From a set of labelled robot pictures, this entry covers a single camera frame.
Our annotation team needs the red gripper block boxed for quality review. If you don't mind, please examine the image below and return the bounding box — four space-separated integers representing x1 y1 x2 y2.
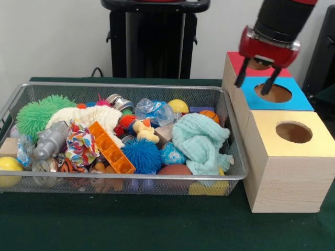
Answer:
234 30 300 96

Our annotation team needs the wooden box with three holes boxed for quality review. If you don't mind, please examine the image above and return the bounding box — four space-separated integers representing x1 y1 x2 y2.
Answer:
221 51 335 213

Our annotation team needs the large colourful patterned cloth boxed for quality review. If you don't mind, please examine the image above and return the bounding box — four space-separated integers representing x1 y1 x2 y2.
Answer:
65 119 101 168

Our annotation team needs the orange mini basketball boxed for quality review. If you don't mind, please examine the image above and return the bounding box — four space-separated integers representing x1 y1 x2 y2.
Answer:
198 109 220 124

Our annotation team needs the black chair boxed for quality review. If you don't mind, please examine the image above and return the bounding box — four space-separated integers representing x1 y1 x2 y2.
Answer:
302 4 335 105

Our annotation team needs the yellow ball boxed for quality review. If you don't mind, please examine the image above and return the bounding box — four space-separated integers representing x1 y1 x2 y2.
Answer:
0 156 24 188
167 99 189 115

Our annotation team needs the mint green cloth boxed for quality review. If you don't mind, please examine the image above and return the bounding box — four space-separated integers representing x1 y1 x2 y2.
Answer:
171 112 235 176

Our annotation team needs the blue spiky rubber ball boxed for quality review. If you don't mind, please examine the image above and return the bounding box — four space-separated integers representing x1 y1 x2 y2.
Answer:
120 138 163 175

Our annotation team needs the orange plastic compartment tray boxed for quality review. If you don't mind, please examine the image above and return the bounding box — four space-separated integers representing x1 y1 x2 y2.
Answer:
88 120 136 175

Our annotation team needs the cream fluffy cloth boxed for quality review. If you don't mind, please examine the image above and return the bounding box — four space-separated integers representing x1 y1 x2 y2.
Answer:
46 104 124 147

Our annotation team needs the dark green tablecloth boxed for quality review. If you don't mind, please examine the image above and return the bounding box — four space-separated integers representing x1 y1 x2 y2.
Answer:
0 76 335 251

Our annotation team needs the silver toy robot figure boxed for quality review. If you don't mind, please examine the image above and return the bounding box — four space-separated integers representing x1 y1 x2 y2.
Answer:
33 120 69 159

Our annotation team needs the green spiky rubber ball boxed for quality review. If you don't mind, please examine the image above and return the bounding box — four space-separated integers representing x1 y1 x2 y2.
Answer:
15 100 57 143

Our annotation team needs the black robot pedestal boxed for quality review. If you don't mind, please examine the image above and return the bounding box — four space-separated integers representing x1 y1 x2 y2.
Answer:
100 0 211 79

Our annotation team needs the wire mesh bin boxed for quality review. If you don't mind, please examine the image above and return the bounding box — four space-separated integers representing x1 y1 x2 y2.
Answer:
0 81 249 196

